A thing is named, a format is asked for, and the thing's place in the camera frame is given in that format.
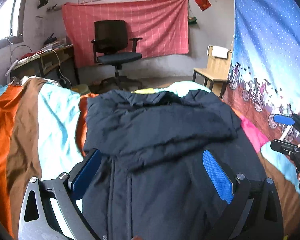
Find white wall paper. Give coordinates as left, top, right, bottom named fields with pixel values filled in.
left=34, top=15, right=44, bottom=38

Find white cable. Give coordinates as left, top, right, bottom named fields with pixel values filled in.
left=49, top=49, right=72, bottom=88

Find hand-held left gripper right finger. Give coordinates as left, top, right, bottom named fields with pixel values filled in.
left=202, top=150, right=284, bottom=240

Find dark navy padded jacket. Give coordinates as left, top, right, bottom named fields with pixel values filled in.
left=81, top=89, right=268, bottom=240

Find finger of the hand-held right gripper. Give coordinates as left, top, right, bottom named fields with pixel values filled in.
left=273, top=114, right=300, bottom=140
left=270, top=140, right=300, bottom=155

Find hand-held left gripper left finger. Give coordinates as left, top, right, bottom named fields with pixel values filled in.
left=18, top=149, right=102, bottom=240

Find wooden chair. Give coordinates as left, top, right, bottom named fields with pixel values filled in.
left=192, top=44, right=233, bottom=98

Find black cable loop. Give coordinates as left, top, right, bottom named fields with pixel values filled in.
left=10, top=45, right=38, bottom=60

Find colourful striped blanket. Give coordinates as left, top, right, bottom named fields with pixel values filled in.
left=0, top=77, right=300, bottom=240

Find wooden desk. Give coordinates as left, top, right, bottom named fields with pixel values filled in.
left=5, top=44, right=79, bottom=85

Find white cloth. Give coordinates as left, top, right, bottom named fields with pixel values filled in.
left=212, top=46, right=228, bottom=58

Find blue printed curtain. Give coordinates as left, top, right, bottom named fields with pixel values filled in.
left=222, top=0, right=300, bottom=155

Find window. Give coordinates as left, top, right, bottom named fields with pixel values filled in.
left=0, top=0, right=24, bottom=45

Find red checked wall cloth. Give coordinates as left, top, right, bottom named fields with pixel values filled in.
left=62, top=0, right=190, bottom=68

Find red paper square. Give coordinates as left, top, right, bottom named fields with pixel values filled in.
left=193, top=0, right=212, bottom=12

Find yellow-green basin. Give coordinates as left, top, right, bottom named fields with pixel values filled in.
left=71, top=84, right=90, bottom=95

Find black office chair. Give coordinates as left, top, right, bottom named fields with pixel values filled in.
left=91, top=20, right=143, bottom=90

